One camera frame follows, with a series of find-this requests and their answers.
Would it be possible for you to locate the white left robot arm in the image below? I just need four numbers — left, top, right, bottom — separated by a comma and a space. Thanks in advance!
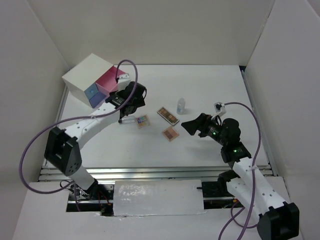
44, 81, 147, 200

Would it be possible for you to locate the purple drawer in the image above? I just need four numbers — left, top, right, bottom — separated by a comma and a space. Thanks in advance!
89, 91, 106, 108

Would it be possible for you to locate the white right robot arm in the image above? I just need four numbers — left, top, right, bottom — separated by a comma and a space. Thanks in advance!
181, 113, 300, 240

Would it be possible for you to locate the long brown eyeshadow palette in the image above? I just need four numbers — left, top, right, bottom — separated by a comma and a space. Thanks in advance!
157, 107, 179, 126

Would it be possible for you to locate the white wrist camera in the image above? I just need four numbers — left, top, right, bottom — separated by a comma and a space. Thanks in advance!
117, 73, 131, 91
211, 102, 227, 120

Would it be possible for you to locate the pink drawer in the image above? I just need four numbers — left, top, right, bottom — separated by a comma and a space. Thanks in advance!
95, 66, 118, 97

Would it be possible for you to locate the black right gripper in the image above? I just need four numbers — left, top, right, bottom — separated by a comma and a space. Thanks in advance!
181, 112, 228, 146

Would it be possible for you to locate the white taped cover panel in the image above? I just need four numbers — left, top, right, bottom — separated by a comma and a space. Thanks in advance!
113, 179, 205, 217

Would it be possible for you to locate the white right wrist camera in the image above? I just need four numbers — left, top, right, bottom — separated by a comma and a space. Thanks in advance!
211, 102, 227, 120

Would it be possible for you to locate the square pink eyeshadow palette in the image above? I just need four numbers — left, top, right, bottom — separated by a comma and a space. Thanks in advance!
161, 126, 179, 142

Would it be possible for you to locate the colourful eyeshadow palette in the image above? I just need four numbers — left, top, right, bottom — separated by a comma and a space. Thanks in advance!
135, 114, 151, 129

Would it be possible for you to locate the white drawer cabinet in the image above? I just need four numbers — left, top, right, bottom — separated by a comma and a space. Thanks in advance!
62, 53, 125, 108

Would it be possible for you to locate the clear glitter bottle black cap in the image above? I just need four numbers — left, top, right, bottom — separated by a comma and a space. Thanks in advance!
118, 115, 136, 125

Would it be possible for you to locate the clear plastic bottle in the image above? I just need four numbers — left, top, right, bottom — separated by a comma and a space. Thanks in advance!
176, 98, 186, 115

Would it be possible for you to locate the light blue drawer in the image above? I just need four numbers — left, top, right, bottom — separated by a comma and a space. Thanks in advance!
84, 82, 98, 100

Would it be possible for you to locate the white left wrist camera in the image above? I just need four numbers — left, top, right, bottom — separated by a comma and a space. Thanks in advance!
117, 73, 131, 91

